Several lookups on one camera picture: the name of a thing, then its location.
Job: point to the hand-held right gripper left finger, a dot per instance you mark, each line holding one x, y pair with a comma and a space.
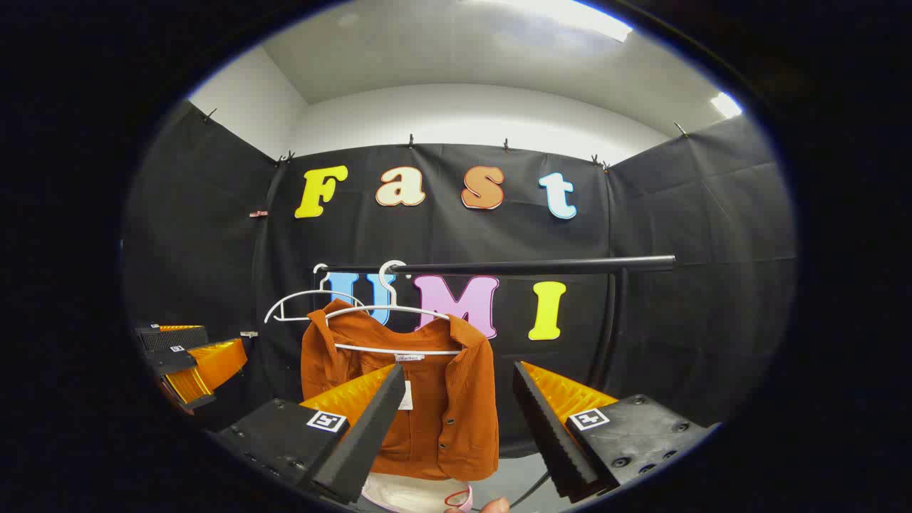
370, 434

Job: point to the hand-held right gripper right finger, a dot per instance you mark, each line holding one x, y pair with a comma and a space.
548, 434

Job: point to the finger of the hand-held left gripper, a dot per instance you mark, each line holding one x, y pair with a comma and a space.
174, 338
171, 361

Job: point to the white fabric laundry hamper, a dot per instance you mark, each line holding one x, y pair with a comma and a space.
406, 491

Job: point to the white plastic clothes hanger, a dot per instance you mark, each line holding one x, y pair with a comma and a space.
399, 350
320, 291

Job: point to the black metal clothes rack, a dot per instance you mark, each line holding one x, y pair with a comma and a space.
534, 266

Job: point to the person's right foot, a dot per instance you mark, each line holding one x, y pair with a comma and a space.
495, 506

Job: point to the black backdrop cloth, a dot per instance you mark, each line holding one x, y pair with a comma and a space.
641, 214

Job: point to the small ceiling light panel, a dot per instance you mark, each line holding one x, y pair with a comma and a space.
727, 105

